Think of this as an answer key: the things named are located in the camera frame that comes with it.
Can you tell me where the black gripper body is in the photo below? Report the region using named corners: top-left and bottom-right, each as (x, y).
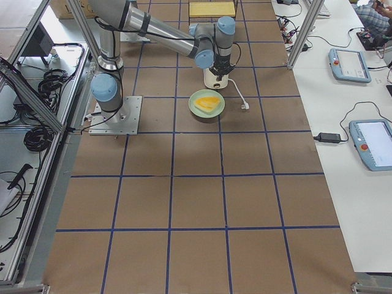
top-left (209, 55), bottom-right (234, 81)

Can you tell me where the white toaster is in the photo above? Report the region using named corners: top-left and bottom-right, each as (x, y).
top-left (203, 69), bottom-right (229, 90)

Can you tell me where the green plate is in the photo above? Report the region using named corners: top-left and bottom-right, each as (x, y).
top-left (189, 89), bottom-right (225, 118)

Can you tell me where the yellow toast on plate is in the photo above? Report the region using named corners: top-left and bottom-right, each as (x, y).
top-left (193, 96), bottom-right (221, 113)

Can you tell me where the black power adapter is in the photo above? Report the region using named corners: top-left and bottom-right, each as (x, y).
top-left (313, 132), bottom-right (342, 144)

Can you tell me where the upper blue teach pendant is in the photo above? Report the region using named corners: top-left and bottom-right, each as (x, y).
top-left (328, 48), bottom-right (372, 83)

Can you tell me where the blue teach pendant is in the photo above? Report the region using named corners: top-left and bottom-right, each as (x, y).
top-left (349, 119), bottom-right (391, 172)
top-left (328, 48), bottom-right (372, 83)

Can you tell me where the person in plaid shirt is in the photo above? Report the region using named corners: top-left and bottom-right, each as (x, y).
top-left (352, 1), bottom-right (391, 36)

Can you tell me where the lower blue teach pendant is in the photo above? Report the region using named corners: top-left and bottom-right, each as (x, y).
top-left (349, 119), bottom-right (391, 172)

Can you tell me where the cardboard box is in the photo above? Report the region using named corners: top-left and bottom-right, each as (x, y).
top-left (49, 0), bottom-right (96, 20)

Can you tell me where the black monitor left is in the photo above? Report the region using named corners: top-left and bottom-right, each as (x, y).
top-left (21, 22), bottom-right (54, 66)

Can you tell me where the white toaster power cord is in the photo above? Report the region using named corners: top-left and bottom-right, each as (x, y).
top-left (228, 78), bottom-right (251, 111)

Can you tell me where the yellow wire rack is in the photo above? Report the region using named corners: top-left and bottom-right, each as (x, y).
top-left (188, 1), bottom-right (238, 23)

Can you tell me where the aluminium frame post right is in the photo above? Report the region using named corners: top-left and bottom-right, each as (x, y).
top-left (287, 0), bottom-right (324, 69)

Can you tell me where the black cable coil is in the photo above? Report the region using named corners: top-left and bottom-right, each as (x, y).
top-left (23, 126), bottom-right (50, 153)

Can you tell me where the aluminium frame beam left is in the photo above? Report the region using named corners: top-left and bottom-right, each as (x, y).
top-left (1, 58), bottom-right (65, 133)

